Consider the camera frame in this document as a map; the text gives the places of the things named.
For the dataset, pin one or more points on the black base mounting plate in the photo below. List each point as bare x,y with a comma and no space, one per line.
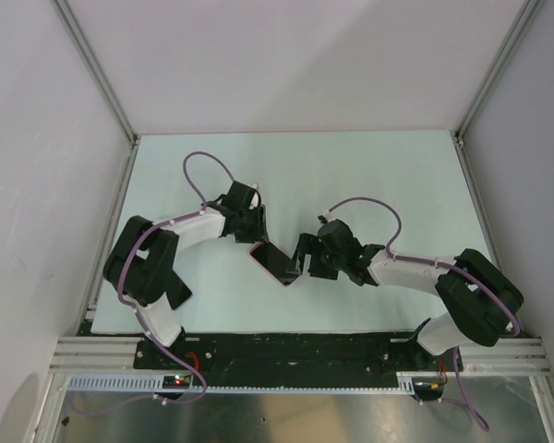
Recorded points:
304,359

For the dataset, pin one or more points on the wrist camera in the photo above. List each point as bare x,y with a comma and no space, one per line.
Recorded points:
325,217
256,200

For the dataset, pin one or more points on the black smartphone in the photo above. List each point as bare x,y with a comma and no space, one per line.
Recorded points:
272,258

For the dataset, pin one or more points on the right aluminium frame post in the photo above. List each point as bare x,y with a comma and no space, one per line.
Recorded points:
510,44

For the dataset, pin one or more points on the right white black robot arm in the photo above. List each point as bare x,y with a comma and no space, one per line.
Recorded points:
480,301

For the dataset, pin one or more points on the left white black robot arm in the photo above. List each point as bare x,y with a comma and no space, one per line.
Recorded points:
140,266

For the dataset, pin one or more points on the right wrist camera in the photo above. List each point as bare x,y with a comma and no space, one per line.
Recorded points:
325,217

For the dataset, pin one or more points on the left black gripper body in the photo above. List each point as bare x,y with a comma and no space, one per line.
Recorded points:
248,230

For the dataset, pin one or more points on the pink phone case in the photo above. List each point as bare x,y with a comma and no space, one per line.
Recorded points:
270,272

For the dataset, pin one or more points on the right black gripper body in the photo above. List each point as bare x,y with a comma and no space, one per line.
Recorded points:
325,265

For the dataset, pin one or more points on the left aluminium frame post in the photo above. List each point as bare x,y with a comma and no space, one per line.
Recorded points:
71,24

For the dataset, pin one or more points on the aluminium frame post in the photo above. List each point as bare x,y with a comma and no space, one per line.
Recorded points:
71,24
510,44

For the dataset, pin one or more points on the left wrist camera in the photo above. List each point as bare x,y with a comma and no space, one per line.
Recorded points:
256,200

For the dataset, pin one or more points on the grey slotted cable duct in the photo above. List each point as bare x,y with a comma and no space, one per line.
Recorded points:
159,383

